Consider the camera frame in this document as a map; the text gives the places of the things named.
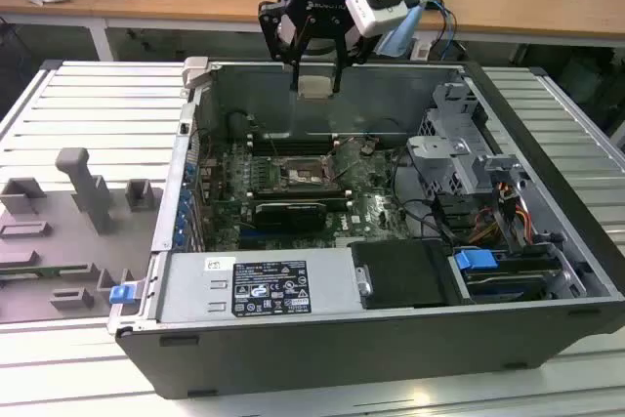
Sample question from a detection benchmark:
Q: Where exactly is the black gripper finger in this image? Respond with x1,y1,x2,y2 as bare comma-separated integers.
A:
257,0,313,94
330,18,378,95

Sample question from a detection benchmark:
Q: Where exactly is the silver CPU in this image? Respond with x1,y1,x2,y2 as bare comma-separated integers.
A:
296,75,338,100

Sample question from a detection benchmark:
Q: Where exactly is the CPU socket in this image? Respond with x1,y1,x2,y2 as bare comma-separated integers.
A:
271,155,343,193

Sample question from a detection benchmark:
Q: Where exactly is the green motherboard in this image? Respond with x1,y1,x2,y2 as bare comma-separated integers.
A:
192,132,431,253

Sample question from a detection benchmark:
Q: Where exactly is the grey metal drive cage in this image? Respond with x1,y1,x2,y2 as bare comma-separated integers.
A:
403,78,536,199

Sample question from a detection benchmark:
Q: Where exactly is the black graphics card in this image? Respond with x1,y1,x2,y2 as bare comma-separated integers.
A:
252,198,329,233

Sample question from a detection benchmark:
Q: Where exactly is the black plastic shroud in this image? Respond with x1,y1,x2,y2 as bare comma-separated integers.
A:
350,236,463,312

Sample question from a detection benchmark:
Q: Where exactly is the hard disk in blue carrier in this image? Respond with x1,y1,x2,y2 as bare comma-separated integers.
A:
451,248,570,305

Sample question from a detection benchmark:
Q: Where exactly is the grey power supply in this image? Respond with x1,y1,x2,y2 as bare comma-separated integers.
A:
154,246,375,326

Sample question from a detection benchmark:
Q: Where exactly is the black PC case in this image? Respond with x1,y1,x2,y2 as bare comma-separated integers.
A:
105,56,625,401

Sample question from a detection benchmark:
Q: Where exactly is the blue case latch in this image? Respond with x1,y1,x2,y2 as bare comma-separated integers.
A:
108,284,139,306

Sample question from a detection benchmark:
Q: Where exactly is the grey parts rack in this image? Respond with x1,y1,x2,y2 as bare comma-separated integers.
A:
0,146,166,326

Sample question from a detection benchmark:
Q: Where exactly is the pale blue cable wrap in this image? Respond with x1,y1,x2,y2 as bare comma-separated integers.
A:
378,0,427,58

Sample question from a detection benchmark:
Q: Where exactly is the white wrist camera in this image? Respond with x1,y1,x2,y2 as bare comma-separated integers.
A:
344,0,410,39

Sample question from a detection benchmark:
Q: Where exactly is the grey plastic case handle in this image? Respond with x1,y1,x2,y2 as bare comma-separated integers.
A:
180,56,220,92

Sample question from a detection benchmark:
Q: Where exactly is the blue cable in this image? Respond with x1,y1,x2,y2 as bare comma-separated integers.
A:
423,0,458,63

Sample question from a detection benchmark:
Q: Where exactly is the coloured power wire bundle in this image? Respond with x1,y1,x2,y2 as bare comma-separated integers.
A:
468,181,534,248

